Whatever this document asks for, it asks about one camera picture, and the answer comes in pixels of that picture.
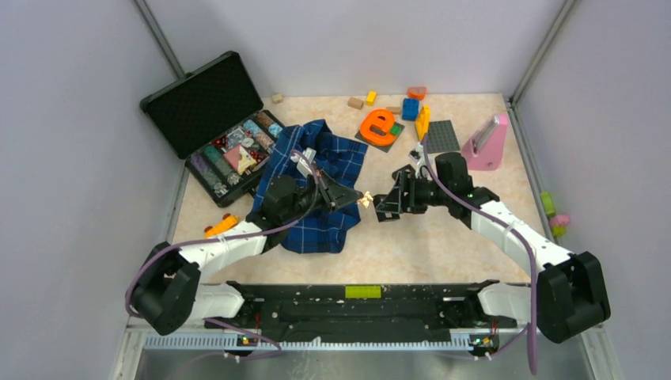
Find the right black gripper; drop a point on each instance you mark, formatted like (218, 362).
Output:
(407, 183)

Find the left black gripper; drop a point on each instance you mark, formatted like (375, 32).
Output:
(334, 195)

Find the silver flower brooch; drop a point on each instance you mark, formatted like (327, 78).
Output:
(365, 200)

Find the blue plaid shirt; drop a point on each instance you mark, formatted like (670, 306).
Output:
(292, 206)

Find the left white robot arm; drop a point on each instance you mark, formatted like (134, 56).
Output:
(170, 288)

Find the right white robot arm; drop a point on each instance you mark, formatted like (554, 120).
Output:
(567, 293)

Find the dark small baseplate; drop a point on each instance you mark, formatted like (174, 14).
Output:
(375, 137)

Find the green lego brick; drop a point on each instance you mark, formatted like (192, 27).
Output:
(396, 129)

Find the orange letter e toy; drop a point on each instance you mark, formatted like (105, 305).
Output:
(381, 118)

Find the grey lego baseplate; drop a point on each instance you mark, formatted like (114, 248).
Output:
(441, 137)

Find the yellow toy piece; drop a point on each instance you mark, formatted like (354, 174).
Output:
(422, 122)

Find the lime green brick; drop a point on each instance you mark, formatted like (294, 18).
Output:
(363, 292)

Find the wooden block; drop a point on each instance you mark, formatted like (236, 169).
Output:
(355, 103)

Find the small yellow block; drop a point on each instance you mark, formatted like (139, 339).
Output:
(370, 98)

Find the blue lego brick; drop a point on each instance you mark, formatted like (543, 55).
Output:
(410, 109)

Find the pink wedge stand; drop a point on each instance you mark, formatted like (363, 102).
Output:
(483, 151)

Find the orange toy car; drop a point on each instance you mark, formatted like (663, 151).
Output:
(228, 222)

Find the orange cup toy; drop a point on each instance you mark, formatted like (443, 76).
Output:
(417, 92)

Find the black poker chip case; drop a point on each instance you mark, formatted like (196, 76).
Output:
(215, 121)

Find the green pink toy outside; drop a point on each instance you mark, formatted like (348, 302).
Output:
(558, 222)

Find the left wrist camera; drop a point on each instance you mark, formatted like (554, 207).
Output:
(304, 161)

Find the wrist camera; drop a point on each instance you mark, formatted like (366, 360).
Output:
(418, 157)
(304, 161)

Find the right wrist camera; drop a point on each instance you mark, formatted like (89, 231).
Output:
(418, 157)

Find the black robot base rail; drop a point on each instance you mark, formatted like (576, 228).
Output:
(433, 317)

